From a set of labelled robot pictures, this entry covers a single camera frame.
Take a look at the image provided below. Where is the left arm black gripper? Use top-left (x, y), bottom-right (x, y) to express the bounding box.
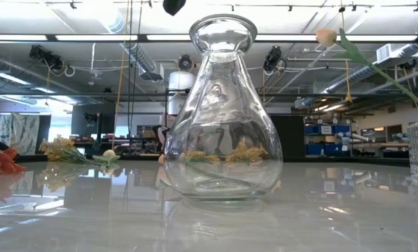
top-left (162, 0), bottom-right (188, 17)

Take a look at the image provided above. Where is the orange tulips bunch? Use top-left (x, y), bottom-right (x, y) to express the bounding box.
top-left (0, 146), bottom-right (27, 175)

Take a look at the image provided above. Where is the large round glass vase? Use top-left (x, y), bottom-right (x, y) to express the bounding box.
top-left (162, 13), bottom-right (284, 203)

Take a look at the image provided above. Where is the white cylindrical tank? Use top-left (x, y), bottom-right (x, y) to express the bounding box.
top-left (167, 71), bottom-right (197, 116)

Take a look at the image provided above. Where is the long LED light bar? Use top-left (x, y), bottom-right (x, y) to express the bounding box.
top-left (0, 33), bottom-right (418, 44)

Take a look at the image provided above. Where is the black cabinet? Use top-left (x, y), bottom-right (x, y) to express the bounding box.
top-left (270, 114), bottom-right (306, 158)

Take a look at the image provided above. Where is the blue storage bin shelf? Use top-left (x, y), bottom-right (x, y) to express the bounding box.
top-left (303, 122), bottom-right (352, 158)

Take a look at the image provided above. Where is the patterned white curtain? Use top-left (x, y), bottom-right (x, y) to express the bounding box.
top-left (0, 113), bottom-right (41, 157)

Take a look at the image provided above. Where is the black ceiling cord reel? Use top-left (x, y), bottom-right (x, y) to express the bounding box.
top-left (400, 58), bottom-right (418, 71)
top-left (178, 54), bottom-right (196, 72)
top-left (263, 45), bottom-right (284, 74)
top-left (29, 44), bottom-right (64, 71)

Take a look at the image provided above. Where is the silver spiral air duct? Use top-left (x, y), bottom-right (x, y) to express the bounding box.
top-left (105, 10), bottom-right (158, 75)
top-left (294, 41), bottom-right (418, 110)

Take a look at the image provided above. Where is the dark wall panel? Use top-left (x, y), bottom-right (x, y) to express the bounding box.
top-left (71, 102), bottom-right (118, 137)

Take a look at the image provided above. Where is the black aluminium table frame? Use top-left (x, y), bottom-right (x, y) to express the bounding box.
top-left (14, 153), bottom-right (411, 167)

